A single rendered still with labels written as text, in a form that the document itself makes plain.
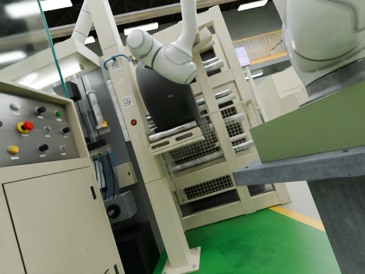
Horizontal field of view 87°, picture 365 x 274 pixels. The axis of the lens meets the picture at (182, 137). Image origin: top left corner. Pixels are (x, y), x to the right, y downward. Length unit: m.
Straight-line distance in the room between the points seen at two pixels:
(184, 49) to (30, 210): 0.83
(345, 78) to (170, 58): 0.53
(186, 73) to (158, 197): 0.92
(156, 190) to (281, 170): 1.05
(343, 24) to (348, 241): 0.48
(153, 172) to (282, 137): 1.03
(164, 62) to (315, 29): 0.51
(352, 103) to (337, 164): 0.12
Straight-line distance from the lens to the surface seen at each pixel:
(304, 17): 0.43
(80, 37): 2.24
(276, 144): 0.53
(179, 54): 0.78
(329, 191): 0.61
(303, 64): 0.61
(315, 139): 0.50
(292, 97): 5.66
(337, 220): 0.64
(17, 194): 0.93
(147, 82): 1.22
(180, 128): 1.26
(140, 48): 0.79
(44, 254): 0.97
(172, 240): 1.51
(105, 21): 1.78
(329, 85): 0.61
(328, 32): 0.44
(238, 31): 14.10
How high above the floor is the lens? 0.75
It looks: 4 degrees up
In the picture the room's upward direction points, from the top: 19 degrees counter-clockwise
